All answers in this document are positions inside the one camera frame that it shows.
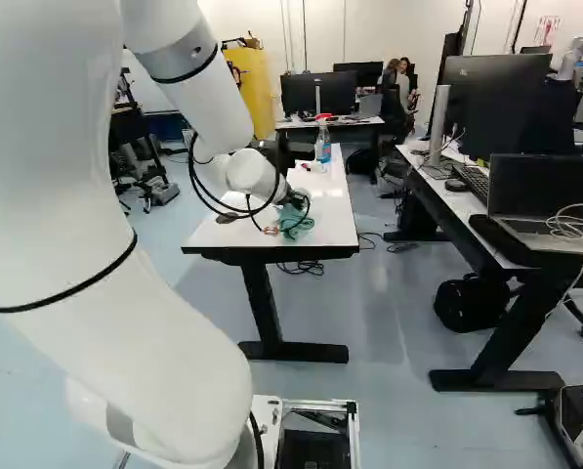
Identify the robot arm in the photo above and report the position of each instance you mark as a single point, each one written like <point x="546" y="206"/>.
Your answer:
<point x="52" y="156"/>

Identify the white desk with black legs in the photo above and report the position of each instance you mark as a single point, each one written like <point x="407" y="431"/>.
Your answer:
<point x="467" y="215"/>

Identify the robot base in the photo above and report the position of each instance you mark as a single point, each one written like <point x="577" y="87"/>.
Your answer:
<point x="315" y="435"/>

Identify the black backpack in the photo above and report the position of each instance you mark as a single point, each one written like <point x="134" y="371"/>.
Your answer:
<point x="469" y="304"/>

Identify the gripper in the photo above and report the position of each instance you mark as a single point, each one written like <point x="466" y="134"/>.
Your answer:
<point x="298" y="198"/>

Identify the clear spray bottle, red trigger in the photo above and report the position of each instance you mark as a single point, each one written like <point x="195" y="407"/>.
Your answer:
<point x="323" y="144"/>

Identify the open black laptop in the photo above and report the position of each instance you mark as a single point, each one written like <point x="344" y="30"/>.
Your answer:
<point x="535" y="190"/>

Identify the small white and red object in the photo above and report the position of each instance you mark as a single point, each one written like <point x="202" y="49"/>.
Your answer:
<point x="313" y="167"/>

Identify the large black monitor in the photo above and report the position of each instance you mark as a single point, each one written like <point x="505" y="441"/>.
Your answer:
<point x="506" y="107"/>

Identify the green towel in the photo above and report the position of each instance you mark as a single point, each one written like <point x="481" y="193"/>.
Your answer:
<point x="293" y="228"/>

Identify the black equipment box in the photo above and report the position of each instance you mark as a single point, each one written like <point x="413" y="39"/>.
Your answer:
<point x="576" y="425"/>

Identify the black monitor on silver stand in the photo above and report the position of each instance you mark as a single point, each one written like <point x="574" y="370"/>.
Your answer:
<point x="320" y="93"/>

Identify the white table with black legs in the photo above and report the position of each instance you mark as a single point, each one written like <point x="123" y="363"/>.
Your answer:
<point x="330" y="215"/>

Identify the yellow cabinet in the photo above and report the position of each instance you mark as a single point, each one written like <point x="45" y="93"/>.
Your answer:
<point x="257" y="93"/>

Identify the white desk with black frame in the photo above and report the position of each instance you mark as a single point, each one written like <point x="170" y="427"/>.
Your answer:
<point x="330" y="123"/>

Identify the round black puck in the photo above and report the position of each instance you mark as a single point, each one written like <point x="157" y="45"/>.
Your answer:
<point x="455" y="185"/>

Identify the person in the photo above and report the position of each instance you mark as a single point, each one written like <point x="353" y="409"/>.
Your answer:
<point x="389" y="78"/>
<point x="408" y="80"/>

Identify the black keyboard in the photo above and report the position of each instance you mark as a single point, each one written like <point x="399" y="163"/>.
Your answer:
<point x="472" y="182"/>

